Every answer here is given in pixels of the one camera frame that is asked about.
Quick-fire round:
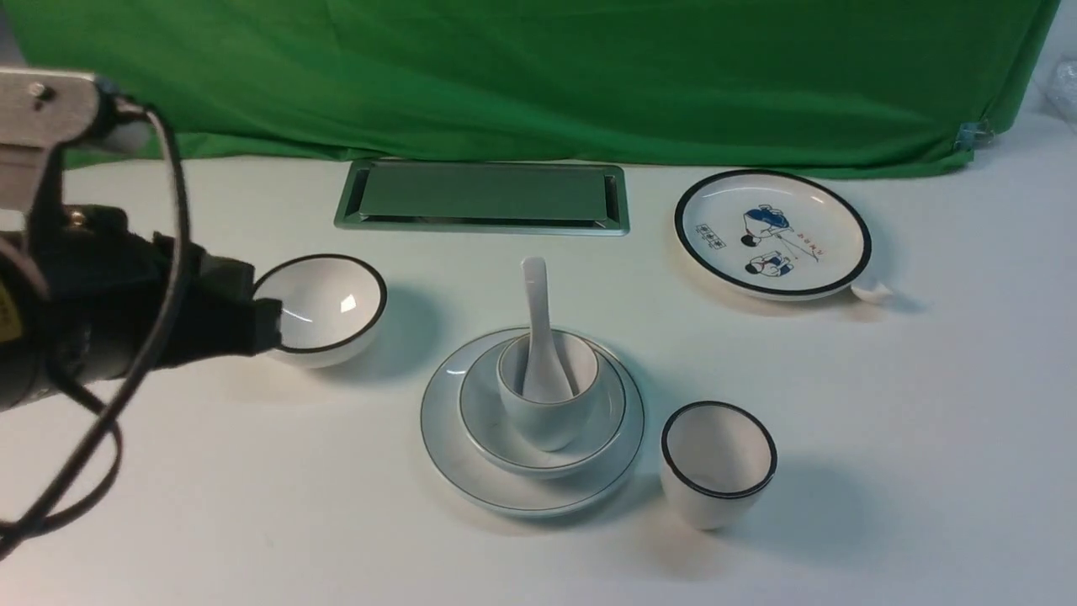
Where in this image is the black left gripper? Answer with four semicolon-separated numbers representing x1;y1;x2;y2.
126;234;282;369

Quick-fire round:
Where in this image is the pale blue shallow bowl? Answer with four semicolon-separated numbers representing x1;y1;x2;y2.
459;332;629;479

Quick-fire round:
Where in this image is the white ceramic spoon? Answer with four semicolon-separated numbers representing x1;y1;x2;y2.
522;257;573;404

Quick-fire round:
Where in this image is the pale blue cup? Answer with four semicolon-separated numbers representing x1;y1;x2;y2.
496;330;603;452

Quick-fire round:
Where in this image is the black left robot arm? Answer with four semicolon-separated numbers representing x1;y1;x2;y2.
1;205;284;410

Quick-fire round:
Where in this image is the white bowl black rim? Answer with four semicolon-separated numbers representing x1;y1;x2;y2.
254;253;388;369

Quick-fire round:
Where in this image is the pale blue large plate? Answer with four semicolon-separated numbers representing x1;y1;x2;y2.
419;327;647;520

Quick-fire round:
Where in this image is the white cup black rim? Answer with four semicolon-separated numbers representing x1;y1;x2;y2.
659;401;778;532

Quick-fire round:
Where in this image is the illustrated plate black rim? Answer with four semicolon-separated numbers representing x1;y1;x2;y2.
672;169;875;302

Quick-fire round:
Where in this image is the green backdrop cloth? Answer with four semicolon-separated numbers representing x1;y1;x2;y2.
3;1;1058;179

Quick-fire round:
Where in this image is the metal backdrop clip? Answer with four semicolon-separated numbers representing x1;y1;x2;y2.
953;119;996;152

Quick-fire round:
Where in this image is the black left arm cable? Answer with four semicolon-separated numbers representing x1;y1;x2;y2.
0;101;193;561

